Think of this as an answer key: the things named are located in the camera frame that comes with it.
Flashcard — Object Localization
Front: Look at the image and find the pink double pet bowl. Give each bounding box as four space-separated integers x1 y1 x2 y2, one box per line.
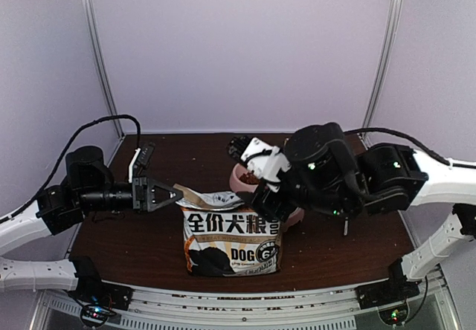
229 164 305 232

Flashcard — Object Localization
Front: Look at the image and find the dog food bag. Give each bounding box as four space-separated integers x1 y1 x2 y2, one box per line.
174 184 283 277

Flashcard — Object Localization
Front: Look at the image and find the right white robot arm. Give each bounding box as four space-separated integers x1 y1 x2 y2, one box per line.
227 123 475 302

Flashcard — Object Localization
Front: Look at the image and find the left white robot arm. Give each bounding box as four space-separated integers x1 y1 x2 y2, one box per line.
1 146 183 303

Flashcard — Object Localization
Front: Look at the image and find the brown dog kibble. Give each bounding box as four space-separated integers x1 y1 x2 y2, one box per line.
239 172 260 185

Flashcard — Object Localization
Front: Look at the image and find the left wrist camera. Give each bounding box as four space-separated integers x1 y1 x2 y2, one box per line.
128 142 156 183

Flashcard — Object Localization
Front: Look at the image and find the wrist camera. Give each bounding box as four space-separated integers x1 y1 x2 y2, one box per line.
226 135 291 193
128 142 156 183

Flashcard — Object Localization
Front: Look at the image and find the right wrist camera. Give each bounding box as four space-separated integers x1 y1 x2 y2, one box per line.
226 135 291 193

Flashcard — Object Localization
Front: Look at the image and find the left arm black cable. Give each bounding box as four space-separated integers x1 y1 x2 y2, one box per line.
0 114 143 223

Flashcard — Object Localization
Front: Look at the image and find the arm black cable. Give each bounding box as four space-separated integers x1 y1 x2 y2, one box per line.
344 127 453 166
0 114 143 223

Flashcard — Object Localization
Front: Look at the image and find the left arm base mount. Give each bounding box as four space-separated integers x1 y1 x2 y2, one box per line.
66 282 133 329

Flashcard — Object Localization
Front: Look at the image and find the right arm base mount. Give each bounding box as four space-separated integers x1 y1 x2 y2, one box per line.
356 258 420 327

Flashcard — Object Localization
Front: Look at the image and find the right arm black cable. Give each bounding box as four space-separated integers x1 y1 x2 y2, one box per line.
344 127 453 166

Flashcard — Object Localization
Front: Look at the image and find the left aluminium frame post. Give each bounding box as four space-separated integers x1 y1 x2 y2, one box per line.
82 0 118 116

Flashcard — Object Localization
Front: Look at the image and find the aluminium frame post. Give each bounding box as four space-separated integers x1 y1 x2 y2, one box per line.
362 0 403 127
82 0 118 116

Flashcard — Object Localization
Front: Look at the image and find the right aluminium frame post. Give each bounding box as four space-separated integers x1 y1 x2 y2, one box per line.
362 0 403 127

